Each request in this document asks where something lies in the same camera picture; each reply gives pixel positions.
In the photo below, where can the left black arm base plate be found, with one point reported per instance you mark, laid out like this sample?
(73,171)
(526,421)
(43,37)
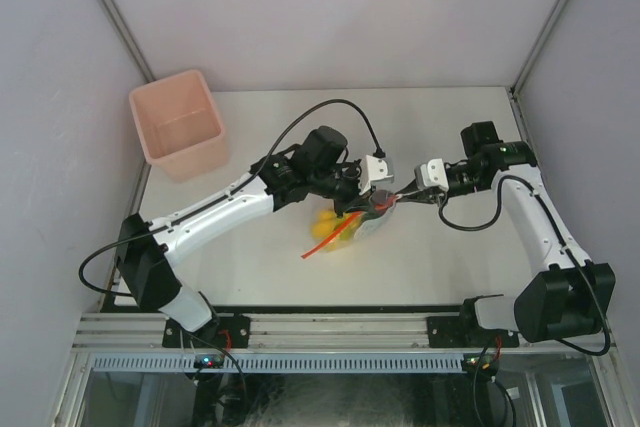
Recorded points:
(226,332)

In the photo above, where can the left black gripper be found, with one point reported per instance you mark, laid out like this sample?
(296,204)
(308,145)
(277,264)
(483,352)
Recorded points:
(355,202)

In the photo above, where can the pink plastic bin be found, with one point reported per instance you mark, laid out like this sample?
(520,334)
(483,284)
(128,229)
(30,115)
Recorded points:
(179,125)

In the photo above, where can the clear zip top bag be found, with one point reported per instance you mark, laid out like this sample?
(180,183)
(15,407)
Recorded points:
(372,221)

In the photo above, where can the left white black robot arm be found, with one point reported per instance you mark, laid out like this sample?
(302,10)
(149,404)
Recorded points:
(149,250)

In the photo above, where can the yellow fake banana bunch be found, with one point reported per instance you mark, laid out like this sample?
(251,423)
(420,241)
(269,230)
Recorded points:
(331,232)

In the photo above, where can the grey slotted cable duct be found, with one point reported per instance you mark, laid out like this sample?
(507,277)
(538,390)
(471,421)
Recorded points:
(281,363)

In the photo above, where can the aluminium rail frame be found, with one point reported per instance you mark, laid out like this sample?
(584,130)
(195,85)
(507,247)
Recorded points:
(269,332)

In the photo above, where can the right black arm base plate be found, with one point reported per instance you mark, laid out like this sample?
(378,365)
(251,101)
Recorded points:
(451,332)

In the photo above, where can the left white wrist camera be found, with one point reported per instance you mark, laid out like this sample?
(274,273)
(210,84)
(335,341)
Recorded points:
(373,172)

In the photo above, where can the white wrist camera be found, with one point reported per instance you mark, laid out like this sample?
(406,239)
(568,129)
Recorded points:
(432,175)
(373,172)

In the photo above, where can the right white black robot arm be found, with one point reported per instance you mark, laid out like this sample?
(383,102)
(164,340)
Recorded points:
(568,294)

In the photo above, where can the purple fake onion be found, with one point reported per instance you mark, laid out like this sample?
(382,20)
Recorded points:
(382,199)

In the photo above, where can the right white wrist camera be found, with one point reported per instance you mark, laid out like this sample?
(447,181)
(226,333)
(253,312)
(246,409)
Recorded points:
(432,175)

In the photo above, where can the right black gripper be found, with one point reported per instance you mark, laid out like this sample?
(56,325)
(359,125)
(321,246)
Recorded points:
(413,193)

